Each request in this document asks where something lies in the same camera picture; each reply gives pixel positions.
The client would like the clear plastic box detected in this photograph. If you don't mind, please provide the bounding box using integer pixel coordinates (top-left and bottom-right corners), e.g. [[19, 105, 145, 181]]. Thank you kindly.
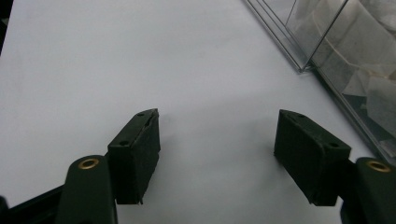
[[242, 0, 396, 166]]

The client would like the white paper sheet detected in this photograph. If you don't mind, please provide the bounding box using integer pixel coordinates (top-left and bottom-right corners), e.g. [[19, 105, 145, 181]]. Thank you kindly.
[[0, 0, 396, 224]]

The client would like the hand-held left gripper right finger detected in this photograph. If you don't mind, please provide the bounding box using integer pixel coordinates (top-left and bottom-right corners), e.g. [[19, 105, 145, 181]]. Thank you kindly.
[[274, 108, 352, 207]]

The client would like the pile of tea bags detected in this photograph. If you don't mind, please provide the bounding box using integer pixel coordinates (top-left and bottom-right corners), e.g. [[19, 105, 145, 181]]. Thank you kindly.
[[292, 0, 396, 150]]

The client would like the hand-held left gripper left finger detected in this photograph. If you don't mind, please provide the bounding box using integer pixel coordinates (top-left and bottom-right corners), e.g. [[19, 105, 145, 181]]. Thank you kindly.
[[106, 107, 162, 205]]

